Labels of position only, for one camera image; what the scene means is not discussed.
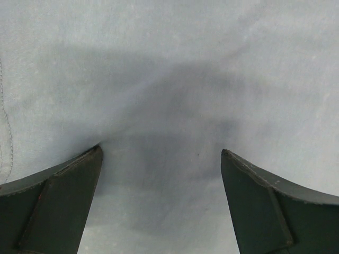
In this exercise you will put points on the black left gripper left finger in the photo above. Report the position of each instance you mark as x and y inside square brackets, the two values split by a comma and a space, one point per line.
[46, 212]

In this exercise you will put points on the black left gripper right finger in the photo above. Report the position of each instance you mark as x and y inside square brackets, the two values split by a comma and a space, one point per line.
[273, 215]

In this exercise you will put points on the grey-blue t shirt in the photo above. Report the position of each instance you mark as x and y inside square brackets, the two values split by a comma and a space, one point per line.
[163, 87]

